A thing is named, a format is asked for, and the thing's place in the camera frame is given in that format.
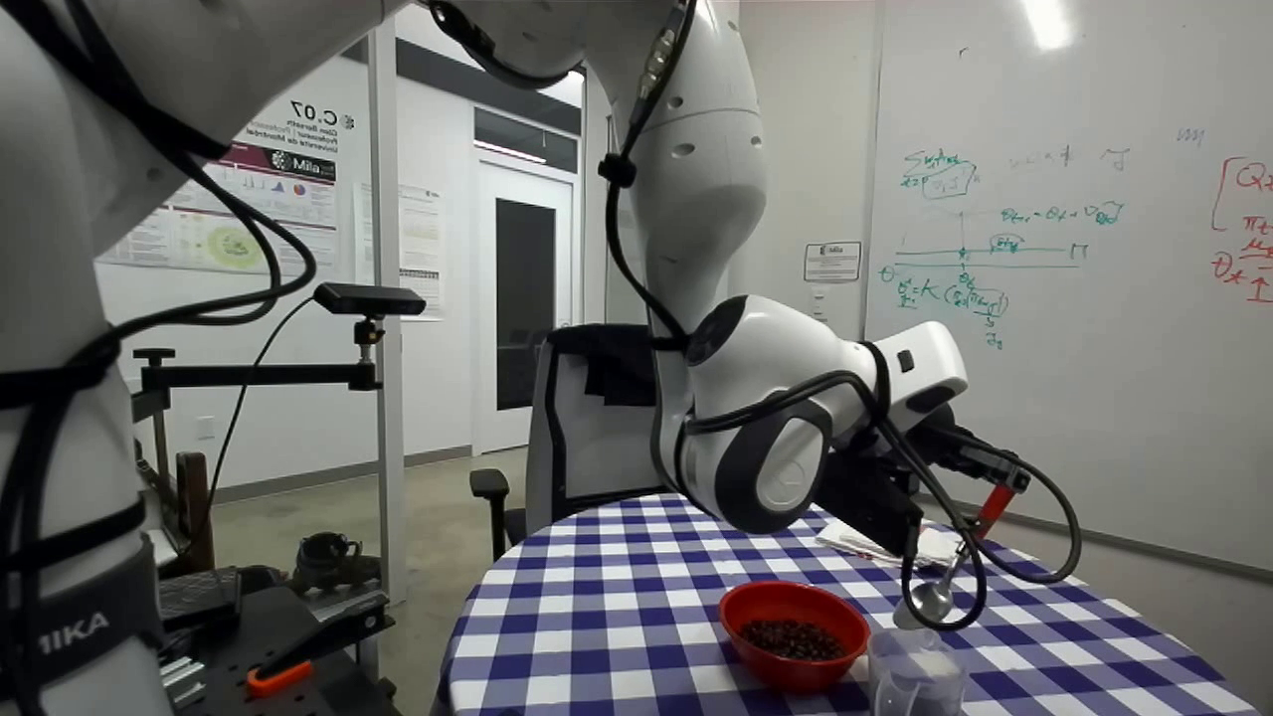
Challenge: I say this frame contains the blue white checkered tablecloth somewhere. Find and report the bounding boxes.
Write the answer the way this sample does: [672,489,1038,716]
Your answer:
[432,489,1259,716]

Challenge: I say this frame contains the clear plastic cup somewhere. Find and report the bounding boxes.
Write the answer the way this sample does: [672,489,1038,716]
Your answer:
[868,626,970,716]

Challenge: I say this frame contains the white paper notice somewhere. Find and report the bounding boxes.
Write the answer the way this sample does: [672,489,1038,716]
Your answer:
[395,181,451,274]

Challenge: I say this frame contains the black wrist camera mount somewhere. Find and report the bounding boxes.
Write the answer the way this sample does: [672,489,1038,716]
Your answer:
[810,432,932,559]

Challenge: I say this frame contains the wall poster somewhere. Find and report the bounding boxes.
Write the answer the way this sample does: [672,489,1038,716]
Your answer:
[96,90,363,282]

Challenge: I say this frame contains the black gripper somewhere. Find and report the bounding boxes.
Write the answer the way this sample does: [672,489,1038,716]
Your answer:
[905,400,1035,500]

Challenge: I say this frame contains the grey office chair black trim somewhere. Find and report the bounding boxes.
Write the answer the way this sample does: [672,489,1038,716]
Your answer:
[469,322,692,559]

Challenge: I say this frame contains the orange clamp handle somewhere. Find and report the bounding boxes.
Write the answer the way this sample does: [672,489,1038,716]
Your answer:
[244,657,317,704]

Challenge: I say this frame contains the coffee beans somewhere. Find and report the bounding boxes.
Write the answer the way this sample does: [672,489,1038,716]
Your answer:
[738,618,847,664]

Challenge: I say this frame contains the small white wall sign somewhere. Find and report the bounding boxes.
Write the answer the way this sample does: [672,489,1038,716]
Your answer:
[801,240,868,286]

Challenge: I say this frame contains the red bowl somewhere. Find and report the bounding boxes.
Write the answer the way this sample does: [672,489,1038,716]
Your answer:
[717,575,875,693]

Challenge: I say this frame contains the black bar camera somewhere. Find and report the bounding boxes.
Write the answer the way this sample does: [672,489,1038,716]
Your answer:
[310,280,429,322]

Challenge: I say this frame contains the white door with dark window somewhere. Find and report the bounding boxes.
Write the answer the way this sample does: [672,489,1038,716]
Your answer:
[474,142,584,456]

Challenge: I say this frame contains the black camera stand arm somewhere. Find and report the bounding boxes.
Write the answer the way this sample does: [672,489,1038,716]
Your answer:
[131,347,388,399]

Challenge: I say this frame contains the red handled metal spoon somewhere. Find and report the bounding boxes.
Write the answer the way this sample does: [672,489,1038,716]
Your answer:
[905,473,1025,630]

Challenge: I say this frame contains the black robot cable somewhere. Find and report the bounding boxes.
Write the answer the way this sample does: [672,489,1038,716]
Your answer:
[0,0,1087,634]

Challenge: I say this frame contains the grey metal pole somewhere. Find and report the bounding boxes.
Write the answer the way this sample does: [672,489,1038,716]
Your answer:
[364,51,409,642]

